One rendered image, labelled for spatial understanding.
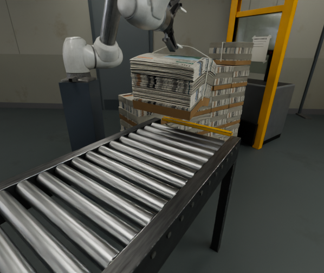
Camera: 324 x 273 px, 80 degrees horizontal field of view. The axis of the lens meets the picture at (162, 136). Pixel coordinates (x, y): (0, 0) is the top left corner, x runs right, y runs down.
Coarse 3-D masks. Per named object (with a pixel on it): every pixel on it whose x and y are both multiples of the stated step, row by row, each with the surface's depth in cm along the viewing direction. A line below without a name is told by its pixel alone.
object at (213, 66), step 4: (212, 60) 93; (212, 64) 95; (212, 68) 98; (216, 68) 104; (208, 72) 92; (212, 72) 98; (208, 76) 94; (212, 76) 101; (208, 80) 95; (212, 80) 104; (208, 84) 99; (212, 84) 106; (208, 88) 101; (204, 92) 99; (208, 92) 105; (204, 96) 98; (208, 96) 106
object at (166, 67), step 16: (144, 64) 79; (160, 64) 76; (176, 64) 73; (192, 64) 74; (144, 80) 84; (160, 80) 80; (176, 80) 77; (192, 80) 73; (144, 96) 88; (160, 96) 84; (176, 96) 80; (192, 96) 80
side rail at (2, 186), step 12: (156, 120) 122; (120, 132) 103; (96, 144) 90; (108, 144) 93; (72, 156) 80; (84, 156) 83; (36, 168) 71; (48, 168) 71; (12, 180) 65; (12, 192) 63; (48, 192) 74; (24, 204) 67; (0, 216) 62
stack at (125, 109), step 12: (120, 96) 173; (132, 96) 170; (216, 96) 203; (228, 96) 215; (120, 108) 178; (132, 108) 160; (204, 108) 198; (120, 120) 186; (132, 120) 165; (144, 120) 159; (192, 120) 193; (204, 120) 203; (216, 120) 217
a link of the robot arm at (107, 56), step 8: (112, 0) 105; (104, 8) 111; (112, 8) 109; (104, 16) 114; (112, 16) 112; (120, 16) 116; (104, 24) 117; (112, 24) 116; (104, 32) 121; (112, 32) 121; (96, 40) 128; (104, 40) 125; (112, 40) 126; (96, 48) 129; (104, 48) 127; (112, 48) 129; (96, 56) 130; (104, 56) 131; (112, 56) 134; (120, 56) 140; (96, 64) 134; (104, 64) 136; (112, 64) 139
